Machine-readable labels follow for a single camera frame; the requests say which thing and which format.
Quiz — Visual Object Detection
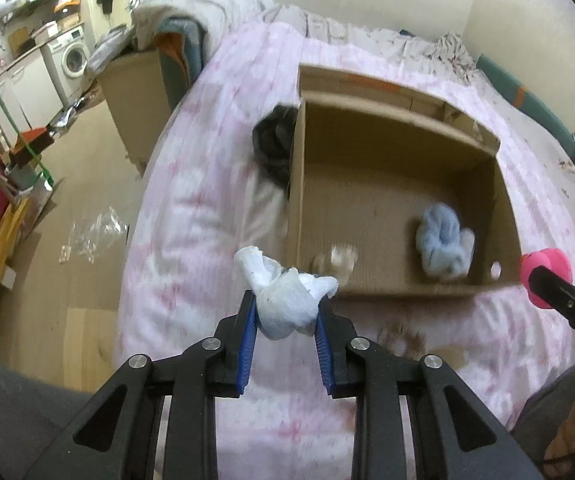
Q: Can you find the beige brown scrunchie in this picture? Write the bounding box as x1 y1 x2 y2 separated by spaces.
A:
377 322 427 361

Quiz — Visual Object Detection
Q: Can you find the pink makeup sponge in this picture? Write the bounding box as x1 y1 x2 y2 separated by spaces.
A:
518 247 574 310

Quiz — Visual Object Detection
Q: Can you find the white sock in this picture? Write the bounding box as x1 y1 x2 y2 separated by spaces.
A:
234 246 338 340

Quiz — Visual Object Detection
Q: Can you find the light blue fluffy sock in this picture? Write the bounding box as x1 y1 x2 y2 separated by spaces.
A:
415 203 475 282

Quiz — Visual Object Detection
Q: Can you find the pink patterned quilt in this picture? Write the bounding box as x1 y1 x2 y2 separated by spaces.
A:
115 21 575 479

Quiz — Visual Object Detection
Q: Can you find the open cardboard box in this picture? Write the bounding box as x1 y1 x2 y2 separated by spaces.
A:
286 65 521 297

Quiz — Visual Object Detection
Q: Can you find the clear plastic packaging on floor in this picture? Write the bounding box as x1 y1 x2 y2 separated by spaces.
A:
59 206 129 263

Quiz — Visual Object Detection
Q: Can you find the black cloth bundle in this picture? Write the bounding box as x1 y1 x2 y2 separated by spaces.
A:
253 104 298 194

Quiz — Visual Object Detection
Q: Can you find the brown cardboard bedside box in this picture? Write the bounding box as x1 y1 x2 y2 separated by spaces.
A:
98 51 172 174

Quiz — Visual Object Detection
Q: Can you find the white kitchen cabinet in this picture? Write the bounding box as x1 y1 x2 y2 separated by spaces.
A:
0 49 63 145

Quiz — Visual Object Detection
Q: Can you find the white washing machine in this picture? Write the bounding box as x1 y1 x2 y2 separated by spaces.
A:
40 24 89 106

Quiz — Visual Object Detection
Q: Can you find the grey white blanket pile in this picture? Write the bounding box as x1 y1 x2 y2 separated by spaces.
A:
131 0 276 62

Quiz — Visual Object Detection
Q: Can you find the green handled mop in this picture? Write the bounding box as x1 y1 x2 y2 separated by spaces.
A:
0 39 57 189

